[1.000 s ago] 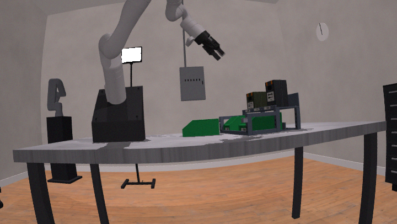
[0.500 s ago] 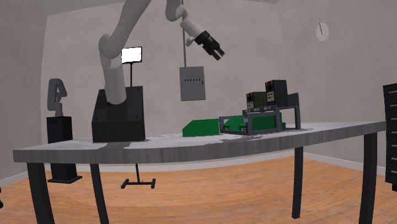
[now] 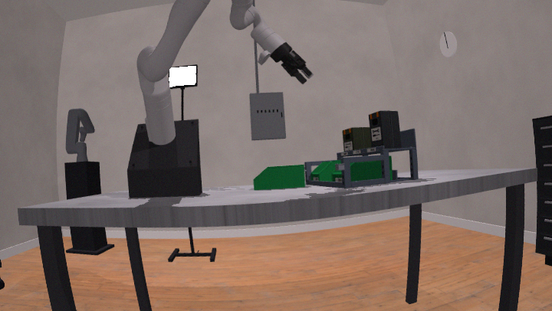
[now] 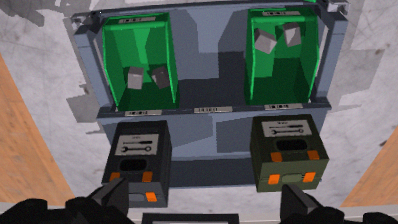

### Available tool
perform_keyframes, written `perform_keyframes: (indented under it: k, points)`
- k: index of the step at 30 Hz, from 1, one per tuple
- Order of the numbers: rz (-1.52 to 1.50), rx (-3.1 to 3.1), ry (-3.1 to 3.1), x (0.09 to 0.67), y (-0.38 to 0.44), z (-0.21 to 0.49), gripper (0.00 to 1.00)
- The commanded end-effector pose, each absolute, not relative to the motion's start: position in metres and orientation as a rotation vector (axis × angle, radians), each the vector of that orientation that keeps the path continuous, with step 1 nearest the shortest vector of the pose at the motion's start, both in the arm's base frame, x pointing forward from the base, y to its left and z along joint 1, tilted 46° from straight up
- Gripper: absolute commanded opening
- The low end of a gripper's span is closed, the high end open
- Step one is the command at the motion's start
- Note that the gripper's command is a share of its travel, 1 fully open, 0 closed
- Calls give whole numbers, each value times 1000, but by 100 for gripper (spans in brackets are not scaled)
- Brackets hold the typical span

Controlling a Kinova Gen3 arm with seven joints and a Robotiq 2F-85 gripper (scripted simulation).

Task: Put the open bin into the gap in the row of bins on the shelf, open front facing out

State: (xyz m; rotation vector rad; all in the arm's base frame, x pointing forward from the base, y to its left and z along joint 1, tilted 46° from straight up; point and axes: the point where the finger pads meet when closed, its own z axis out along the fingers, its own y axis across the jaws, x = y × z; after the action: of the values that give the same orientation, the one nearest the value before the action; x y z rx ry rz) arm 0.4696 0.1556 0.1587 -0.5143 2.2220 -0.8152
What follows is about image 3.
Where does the green bin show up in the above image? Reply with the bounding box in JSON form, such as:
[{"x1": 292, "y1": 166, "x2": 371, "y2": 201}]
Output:
[
  {"x1": 311, "y1": 160, "x2": 341, "y2": 182},
  {"x1": 333, "y1": 155, "x2": 393, "y2": 182},
  {"x1": 253, "y1": 165, "x2": 305, "y2": 190}
]

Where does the olive green tool case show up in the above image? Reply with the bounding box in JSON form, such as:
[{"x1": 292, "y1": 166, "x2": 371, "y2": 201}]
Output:
[{"x1": 343, "y1": 127, "x2": 372, "y2": 152}]

